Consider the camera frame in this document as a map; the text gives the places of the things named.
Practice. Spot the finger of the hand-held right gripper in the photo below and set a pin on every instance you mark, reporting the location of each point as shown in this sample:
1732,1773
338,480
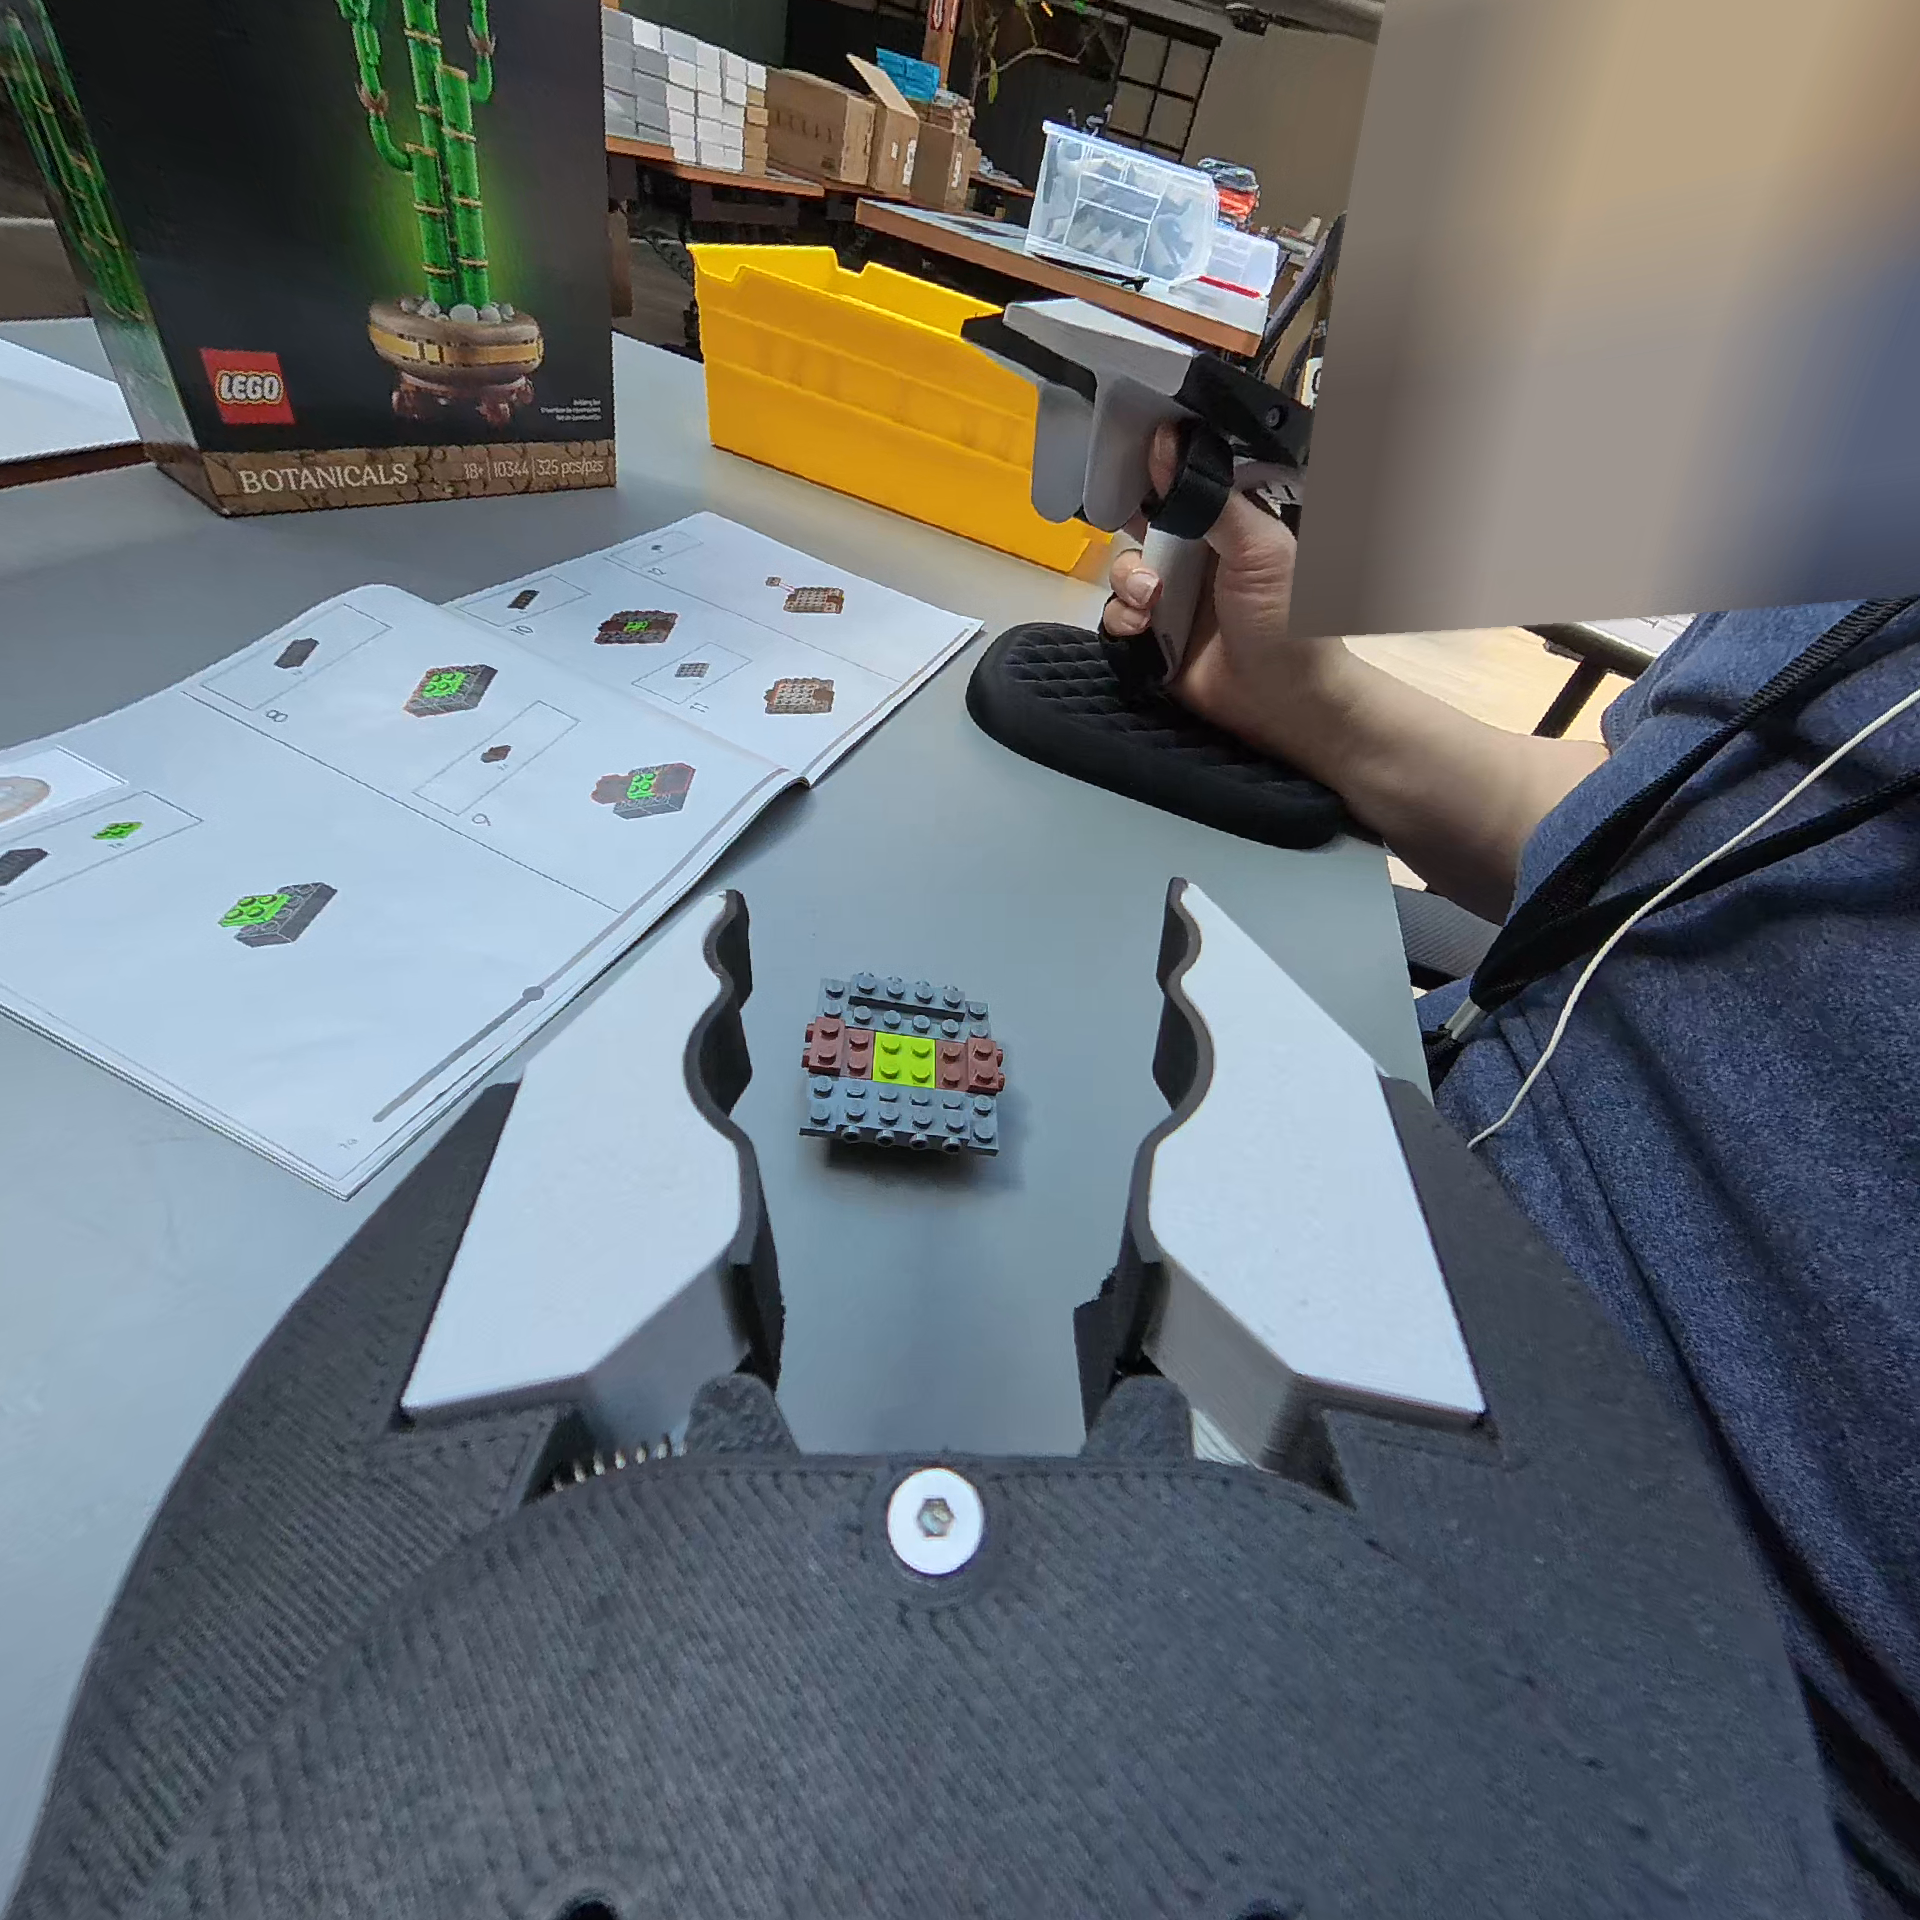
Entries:
1101,341

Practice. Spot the black framed window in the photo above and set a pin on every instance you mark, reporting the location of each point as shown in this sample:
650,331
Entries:
1170,83

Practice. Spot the person's right hand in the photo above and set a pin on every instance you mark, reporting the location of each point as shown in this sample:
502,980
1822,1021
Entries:
1243,615

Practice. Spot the large clear plastic container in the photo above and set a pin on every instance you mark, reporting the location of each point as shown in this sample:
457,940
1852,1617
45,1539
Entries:
1118,201

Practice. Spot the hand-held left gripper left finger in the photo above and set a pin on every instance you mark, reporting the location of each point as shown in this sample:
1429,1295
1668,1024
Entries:
598,1245

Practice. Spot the yellow plastic bin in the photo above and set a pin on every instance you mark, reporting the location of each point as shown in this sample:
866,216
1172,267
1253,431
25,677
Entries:
840,389

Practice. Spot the open cardboard box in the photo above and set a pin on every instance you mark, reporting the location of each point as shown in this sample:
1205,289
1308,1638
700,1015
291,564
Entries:
892,136

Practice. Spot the black quilted wrist rest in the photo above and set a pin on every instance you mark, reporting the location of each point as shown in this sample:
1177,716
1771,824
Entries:
1140,735

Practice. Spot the small clear plastic box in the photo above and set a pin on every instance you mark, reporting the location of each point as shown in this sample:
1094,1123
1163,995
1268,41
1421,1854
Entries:
1242,259

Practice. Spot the black bamboo toy set box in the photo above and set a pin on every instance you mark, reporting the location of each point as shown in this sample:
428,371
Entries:
299,225

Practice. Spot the stack of white boxes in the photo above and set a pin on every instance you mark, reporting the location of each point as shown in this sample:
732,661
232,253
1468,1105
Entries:
674,89

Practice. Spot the small cardboard box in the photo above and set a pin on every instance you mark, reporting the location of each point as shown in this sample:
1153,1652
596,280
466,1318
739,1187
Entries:
942,163

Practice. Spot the grey brown toy brick assembly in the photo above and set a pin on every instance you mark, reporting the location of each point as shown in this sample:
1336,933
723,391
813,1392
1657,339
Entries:
900,1069

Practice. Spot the grey desk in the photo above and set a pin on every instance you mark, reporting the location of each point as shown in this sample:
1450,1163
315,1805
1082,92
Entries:
930,840

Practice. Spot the open building instruction booklet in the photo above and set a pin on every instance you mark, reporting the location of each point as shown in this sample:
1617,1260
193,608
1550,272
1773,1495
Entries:
374,840

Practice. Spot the white table with wooden edge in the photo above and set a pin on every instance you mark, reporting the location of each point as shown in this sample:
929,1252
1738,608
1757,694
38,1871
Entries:
59,399

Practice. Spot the person's right forearm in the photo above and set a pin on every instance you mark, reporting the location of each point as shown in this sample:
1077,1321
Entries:
1440,797

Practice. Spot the person's blue shirt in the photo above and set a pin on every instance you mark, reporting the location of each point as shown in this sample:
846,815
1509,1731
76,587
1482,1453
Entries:
1724,1126

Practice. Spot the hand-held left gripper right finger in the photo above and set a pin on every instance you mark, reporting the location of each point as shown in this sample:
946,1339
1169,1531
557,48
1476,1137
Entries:
1305,1245

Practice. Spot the hanging green plant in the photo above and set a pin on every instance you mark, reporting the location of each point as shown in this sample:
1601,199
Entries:
1020,54

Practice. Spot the closed cardboard box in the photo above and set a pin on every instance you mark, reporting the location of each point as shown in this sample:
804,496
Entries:
819,128

